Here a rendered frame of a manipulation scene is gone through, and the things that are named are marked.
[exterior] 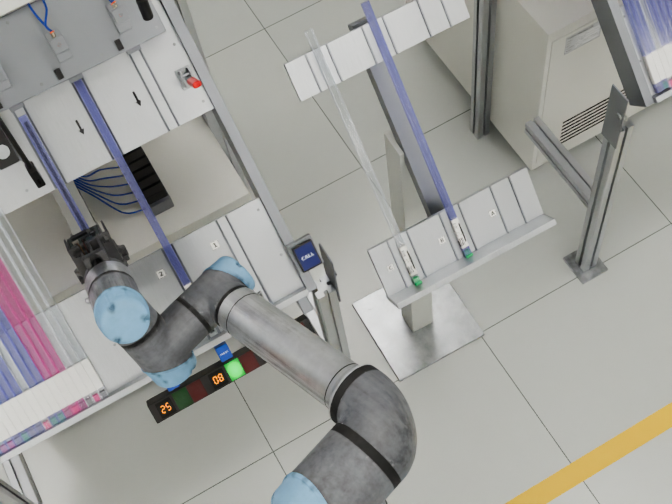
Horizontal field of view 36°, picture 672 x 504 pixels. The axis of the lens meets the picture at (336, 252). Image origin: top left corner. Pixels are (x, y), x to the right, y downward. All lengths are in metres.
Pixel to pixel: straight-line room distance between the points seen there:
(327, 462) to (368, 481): 0.06
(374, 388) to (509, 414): 1.22
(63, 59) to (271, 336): 0.60
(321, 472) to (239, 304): 0.33
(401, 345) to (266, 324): 1.15
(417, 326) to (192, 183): 0.75
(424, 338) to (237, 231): 0.89
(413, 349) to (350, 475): 1.32
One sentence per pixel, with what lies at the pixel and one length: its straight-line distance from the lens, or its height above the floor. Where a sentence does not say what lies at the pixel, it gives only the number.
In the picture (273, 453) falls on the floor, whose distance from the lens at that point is 2.59.
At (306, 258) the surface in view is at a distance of 1.88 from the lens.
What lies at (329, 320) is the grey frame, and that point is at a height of 0.53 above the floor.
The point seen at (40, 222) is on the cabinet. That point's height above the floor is 0.62.
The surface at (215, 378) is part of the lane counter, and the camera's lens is 1.96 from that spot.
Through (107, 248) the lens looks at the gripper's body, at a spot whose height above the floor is 1.01.
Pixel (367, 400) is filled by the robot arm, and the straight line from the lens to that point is 1.39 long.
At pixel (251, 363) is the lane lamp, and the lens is 1.96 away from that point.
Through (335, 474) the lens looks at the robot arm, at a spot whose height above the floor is 1.16.
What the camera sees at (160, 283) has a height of 0.81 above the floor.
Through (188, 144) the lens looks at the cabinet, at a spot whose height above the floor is 0.62.
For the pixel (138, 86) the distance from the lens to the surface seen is 1.86.
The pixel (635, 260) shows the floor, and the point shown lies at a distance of 2.80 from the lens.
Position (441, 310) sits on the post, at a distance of 2.68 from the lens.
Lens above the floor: 2.44
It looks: 61 degrees down
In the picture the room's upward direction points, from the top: 12 degrees counter-clockwise
